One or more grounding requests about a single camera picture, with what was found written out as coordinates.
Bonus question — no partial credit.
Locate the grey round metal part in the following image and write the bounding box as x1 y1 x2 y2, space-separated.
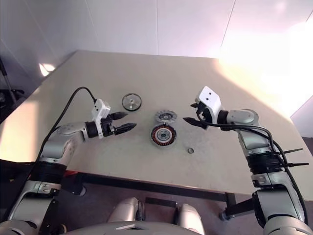
121 93 143 113

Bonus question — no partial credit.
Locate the motor stator with copper windings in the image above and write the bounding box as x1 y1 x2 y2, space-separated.
150 124 177 147

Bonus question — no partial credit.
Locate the black zip tie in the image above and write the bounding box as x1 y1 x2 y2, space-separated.
281 162 310 169
278 147 304 155

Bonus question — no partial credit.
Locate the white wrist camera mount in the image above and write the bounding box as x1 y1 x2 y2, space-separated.
91 98 112 140
194 86 222 123

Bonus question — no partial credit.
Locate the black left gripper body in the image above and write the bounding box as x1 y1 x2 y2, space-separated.
101 114 118 139

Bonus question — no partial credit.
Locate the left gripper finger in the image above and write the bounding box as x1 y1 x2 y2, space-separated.
111 112 129 121
113 123 137 136

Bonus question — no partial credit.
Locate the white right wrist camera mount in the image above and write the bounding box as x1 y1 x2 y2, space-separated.
194 86 222 123

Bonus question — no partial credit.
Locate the silver rounded robot leg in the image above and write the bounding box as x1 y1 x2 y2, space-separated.
176 203 206 235
107 197 145 226

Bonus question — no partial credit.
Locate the silver robot torso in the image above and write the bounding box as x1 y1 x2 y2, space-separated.
66 221 204 235

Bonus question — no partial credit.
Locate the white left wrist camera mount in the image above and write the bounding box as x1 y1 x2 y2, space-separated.
91 98 112 140

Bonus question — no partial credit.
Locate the grey finned rotor part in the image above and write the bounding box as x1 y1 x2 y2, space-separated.
155 109 176 125

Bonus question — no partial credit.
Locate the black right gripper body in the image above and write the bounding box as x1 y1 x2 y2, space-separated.
195 102 214 129

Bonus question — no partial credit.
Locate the black table frame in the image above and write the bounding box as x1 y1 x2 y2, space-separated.
58 171 256 222

